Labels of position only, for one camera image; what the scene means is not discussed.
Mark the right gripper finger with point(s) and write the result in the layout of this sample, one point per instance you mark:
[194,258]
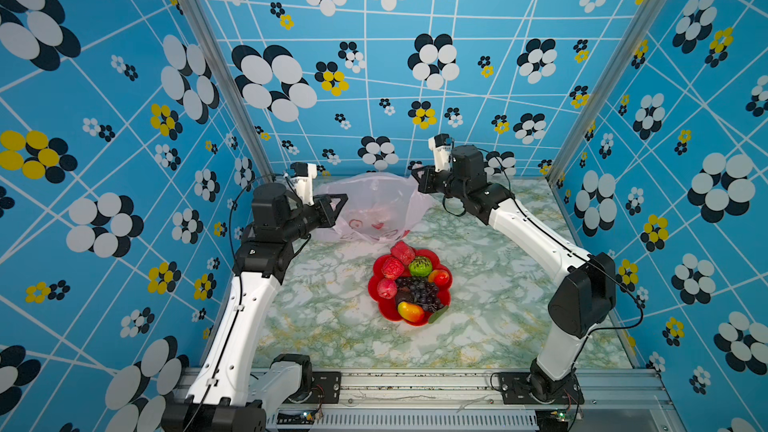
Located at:
[423,187]
[420,173]

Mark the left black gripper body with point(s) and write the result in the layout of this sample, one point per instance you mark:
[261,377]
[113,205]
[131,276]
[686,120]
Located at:
[314,217]

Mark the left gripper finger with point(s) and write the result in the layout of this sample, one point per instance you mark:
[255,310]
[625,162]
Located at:
[338,199]
[330,216]

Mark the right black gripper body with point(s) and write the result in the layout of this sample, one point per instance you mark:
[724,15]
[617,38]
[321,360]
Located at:
[443,182]

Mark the pink plastic bag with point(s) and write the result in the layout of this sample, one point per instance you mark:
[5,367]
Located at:
[382,208]

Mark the small red orange fruit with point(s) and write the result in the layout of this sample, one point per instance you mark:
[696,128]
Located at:
[441,278]

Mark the red flower-shaped plate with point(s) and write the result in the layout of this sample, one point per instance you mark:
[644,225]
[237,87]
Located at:
[388,308]

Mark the yellow red mango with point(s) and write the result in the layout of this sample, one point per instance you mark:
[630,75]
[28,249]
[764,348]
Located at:
[411,312]

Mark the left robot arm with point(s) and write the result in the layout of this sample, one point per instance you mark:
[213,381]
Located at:
[225,396]

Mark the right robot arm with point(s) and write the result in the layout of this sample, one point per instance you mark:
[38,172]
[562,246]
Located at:
[586,284]

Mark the red dragon fruit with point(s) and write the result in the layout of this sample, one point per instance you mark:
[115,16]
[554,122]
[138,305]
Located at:
[403,252]

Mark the red strawberry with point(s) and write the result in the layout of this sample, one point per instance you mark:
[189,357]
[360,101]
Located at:
[392,268]

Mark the green custard apple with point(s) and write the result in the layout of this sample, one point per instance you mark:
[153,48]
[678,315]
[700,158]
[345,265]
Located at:
[421,266]

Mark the pink red apple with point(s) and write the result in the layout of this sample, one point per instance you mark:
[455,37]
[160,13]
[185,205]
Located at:
[386,289]

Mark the dark purple grape bunch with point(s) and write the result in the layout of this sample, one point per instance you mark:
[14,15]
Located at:
[424,293]

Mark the green leaf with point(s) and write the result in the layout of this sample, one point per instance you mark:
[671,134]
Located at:
[436,315]

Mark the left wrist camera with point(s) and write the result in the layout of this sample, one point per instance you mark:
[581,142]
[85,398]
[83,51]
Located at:
[302,181]

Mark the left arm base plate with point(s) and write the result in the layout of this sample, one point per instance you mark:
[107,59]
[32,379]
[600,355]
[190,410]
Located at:
[325,388]

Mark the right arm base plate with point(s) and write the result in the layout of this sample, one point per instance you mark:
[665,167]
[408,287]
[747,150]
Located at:
[524,388]

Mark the aluminium front rail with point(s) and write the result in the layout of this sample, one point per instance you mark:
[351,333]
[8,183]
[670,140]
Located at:
[466,400]

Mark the left aluminium corner post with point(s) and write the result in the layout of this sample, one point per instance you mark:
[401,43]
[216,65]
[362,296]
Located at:
[203,32]

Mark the aluminium corner post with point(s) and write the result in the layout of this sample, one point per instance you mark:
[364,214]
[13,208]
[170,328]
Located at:
[639,26]
[203,32]

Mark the right aluminium corner post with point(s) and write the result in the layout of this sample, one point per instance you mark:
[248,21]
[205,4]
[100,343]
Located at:
[639,26]

